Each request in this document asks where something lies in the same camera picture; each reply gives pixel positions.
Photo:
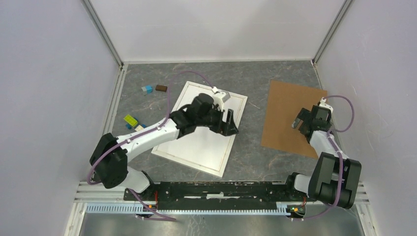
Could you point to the slotted cable duct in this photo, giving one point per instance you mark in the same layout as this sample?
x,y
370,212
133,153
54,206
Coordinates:
x,y
139,209

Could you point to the white picture frame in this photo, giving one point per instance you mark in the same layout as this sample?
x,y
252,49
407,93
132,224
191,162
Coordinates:
x,y
199,128

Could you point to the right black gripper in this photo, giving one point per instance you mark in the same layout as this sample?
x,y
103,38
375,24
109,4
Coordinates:
x,y
304,115

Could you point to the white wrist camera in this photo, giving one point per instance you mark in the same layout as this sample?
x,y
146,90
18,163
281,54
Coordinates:
x,y
323,104
220,97

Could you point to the blue grey toy block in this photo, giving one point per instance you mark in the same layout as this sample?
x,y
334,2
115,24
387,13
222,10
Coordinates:
x,y
147,89

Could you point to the brown toy block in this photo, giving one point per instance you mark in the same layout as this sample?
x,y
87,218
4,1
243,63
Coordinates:
x,y
161,88

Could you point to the sunset landscape photo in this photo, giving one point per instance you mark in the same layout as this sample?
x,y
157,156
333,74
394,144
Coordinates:
x,y
208,146

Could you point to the brown cardboard backing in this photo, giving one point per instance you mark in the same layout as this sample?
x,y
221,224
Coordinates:
x,y
285,101

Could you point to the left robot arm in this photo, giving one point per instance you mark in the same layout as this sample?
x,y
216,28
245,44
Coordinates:
x,y
109,161

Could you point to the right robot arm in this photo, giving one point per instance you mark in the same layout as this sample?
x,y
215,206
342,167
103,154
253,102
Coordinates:
x,y
335,178

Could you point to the toy brick car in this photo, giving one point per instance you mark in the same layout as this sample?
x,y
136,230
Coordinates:
x,y
132,123

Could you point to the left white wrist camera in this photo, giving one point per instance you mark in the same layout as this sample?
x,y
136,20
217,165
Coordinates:
x,y
220,97

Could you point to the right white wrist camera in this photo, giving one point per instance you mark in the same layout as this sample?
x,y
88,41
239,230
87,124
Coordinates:
x,y
323,104

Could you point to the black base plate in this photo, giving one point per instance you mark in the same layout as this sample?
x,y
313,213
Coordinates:
x,y
221,195

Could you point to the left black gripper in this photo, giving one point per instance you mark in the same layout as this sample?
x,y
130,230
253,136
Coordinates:
x,y
226,129

